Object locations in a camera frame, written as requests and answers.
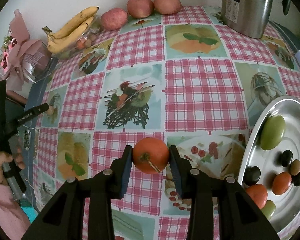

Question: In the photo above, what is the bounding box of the dark heart-shaped plum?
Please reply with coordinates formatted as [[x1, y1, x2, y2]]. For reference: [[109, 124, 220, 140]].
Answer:
[[243, 166, 261, 186]]

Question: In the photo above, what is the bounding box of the brown kiwi fruit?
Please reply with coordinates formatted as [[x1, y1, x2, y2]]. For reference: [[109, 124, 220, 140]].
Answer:
[[290, 159, 300, 176]]

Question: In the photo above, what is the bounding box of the dark round plum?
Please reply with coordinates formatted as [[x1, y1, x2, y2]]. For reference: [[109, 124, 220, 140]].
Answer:
[[279, 150, 293, 167]]

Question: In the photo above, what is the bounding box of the orange tangerine with stem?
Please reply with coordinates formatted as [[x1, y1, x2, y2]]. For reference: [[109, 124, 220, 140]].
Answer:
[[133, 137, 169, 174]]

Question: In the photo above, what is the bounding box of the pink sleeved left forearm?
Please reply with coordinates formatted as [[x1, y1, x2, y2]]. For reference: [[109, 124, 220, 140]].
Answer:
[[0, 184, 31, 239]]

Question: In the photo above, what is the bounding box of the person's left hand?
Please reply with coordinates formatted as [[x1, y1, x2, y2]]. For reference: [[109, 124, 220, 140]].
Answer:
[[0, 147, 26, 186]]

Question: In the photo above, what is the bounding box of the clear glass jar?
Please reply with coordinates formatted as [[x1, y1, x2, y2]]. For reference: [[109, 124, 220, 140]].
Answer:
[[22, 129, 32, 151]]

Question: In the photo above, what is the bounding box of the yellow banana bunch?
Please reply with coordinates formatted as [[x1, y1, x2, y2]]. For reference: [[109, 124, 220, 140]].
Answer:
[[42, 7, 99, 54]]

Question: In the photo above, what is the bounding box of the glass fruit bowl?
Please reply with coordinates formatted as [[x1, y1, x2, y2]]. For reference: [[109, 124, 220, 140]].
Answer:
[[47, 16, 102, 60]]

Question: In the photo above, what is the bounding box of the round stainless steel plate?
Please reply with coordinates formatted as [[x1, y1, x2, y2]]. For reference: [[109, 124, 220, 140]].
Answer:
[[238, 95, 300, 238]]

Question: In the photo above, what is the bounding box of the red apple left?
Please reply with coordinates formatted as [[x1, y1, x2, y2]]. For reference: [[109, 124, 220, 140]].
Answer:
[[101, 8, 128, 30]]

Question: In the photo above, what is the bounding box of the red apple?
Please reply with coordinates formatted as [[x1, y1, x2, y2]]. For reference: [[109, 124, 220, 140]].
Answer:
[[154, 0, 182, 15], [101, 8, 128, 30], [127, 0, 154, 19]]

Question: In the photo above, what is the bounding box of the checkered fruit tablecloth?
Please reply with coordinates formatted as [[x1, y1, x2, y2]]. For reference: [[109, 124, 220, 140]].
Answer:
[[32, 4, 300, 240]]

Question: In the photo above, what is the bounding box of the red apple middle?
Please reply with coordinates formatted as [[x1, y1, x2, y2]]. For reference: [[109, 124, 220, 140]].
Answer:
[[127, 0, 154, 19]]

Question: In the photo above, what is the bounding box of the red apple right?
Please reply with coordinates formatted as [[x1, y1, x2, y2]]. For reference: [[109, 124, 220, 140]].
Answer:
[[154, 0, 182, 15]]

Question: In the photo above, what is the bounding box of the stainless steel thermos jug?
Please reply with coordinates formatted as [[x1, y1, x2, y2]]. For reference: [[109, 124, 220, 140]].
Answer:
[[221, 0, 273, 39]]

